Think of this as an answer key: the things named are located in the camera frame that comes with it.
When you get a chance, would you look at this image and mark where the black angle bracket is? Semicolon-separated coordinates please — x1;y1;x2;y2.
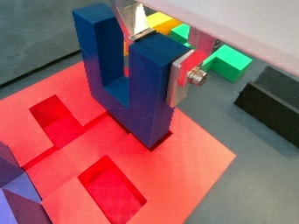
235;66;299;148

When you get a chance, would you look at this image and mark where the green zigzag block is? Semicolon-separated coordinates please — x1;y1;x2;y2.
169;24;252;82

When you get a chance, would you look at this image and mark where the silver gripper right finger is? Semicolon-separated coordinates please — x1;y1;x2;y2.
165;29;214;108

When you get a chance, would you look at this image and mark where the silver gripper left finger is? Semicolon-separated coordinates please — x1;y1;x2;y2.
109;0;154;42

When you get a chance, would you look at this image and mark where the purple block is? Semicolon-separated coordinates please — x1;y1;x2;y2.
0;142;52;224

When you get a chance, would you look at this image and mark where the blue U-shaped block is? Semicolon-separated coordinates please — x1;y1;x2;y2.
72;3;188;148

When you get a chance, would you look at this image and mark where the red slotted board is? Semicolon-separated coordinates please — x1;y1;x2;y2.
0;64;236;224

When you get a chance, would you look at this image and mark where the yellow long block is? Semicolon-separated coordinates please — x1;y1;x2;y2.
122;11;182;57

